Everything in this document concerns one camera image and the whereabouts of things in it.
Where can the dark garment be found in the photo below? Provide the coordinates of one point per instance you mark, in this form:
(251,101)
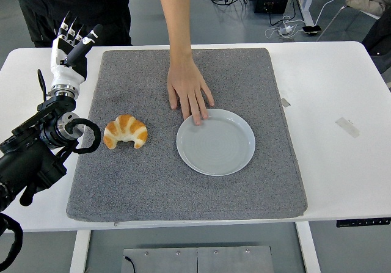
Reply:
(378,41)

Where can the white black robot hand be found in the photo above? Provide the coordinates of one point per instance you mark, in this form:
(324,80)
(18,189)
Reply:
(65,74)

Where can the golden croissant bread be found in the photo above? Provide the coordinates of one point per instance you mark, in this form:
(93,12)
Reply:
(125,126)

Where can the grey metal plate with screws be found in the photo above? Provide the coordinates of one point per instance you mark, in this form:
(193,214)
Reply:
(214,262)

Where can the person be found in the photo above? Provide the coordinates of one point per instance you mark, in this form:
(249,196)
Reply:
(76,1)

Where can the white background desk leg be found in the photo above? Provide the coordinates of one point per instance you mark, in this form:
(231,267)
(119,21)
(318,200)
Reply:
(308,4)

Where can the small grey tape piece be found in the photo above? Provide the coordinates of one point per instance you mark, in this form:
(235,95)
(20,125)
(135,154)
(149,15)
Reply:
(286,102)

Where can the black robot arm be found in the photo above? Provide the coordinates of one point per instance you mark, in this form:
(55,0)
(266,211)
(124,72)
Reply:
(27,160)

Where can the large grey tape piece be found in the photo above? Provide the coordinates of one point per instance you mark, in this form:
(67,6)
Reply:
(347,127)

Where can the grey felt mat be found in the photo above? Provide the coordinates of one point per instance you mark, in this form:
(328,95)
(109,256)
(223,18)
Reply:
(152,178)

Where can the black table control panel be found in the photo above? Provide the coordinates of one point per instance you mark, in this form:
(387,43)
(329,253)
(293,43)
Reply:
(363,222)

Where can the black smartphone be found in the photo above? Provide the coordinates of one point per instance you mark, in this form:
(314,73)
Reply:
(311,29)

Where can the person's forearm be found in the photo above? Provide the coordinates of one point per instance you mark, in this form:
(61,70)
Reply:
(177,19)

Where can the grey metal chair leg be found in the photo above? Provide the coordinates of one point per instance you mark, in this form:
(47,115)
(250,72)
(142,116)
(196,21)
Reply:
(331,24)

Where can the person's hand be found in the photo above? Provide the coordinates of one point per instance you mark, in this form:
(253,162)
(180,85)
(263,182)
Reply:
(186,83)

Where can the white table leg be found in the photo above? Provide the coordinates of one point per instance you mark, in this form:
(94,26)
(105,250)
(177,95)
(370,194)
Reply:
(308,248)
(80,251)

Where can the round pale grey plate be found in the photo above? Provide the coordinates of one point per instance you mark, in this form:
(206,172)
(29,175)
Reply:
(217,147)

